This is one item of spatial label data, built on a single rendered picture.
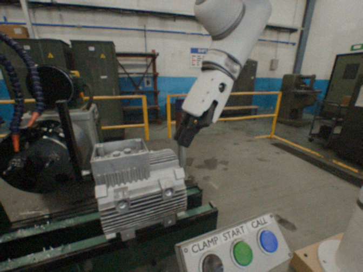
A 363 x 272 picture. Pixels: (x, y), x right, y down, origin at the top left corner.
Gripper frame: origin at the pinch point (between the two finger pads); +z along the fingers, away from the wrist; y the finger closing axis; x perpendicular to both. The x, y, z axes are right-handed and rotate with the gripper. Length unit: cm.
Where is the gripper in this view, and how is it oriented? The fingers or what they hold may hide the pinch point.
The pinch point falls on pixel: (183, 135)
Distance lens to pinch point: 36.5
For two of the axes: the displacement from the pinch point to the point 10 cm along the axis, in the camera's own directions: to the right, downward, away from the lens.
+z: -4.7, 8.7, 1.3
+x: -8.1, -3.6, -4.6
